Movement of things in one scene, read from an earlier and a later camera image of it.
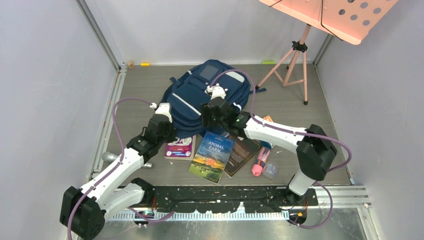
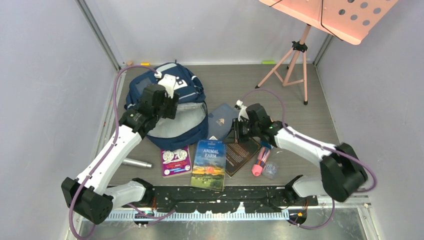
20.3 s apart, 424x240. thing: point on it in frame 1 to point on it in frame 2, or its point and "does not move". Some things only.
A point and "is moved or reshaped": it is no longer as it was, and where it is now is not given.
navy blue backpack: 213,78 to 189,128
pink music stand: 351,20 does not move
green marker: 268,62 does not move
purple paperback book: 181,148 to 175,162
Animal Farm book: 211,157 is moved or reshaped
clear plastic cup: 269,170 does not move
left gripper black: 171,127 to 172,103
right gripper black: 206,111 to 238,125
